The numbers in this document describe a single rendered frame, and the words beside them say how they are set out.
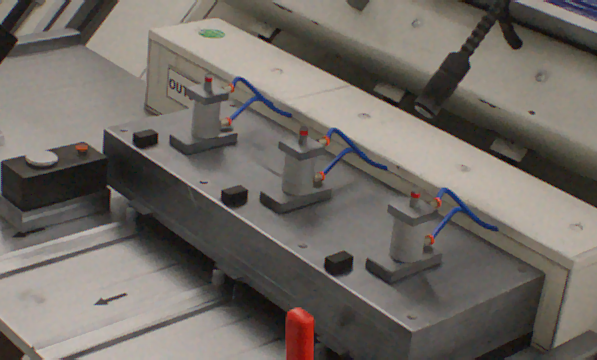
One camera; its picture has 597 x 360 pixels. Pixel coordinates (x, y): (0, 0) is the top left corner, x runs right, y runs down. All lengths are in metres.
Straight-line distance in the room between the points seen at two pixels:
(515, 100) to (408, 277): 0.20
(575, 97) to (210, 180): 0.28
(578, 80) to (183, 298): 0.34
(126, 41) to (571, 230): 2.75
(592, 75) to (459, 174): 0.12
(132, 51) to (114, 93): 2.30
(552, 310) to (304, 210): 0.19
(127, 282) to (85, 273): 0.03
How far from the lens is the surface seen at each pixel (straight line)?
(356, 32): 1.06
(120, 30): 3.58
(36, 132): 1.11
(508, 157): 1.03
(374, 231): 0.86
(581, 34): 0.94
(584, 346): 0.88
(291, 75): 1.06
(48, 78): 1.23
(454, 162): 0.94
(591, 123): 0.92
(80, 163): 0.95
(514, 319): 0.85
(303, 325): 0.66
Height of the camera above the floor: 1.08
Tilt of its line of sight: 6 degrees up
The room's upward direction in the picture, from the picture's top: 36 degrees clockwise
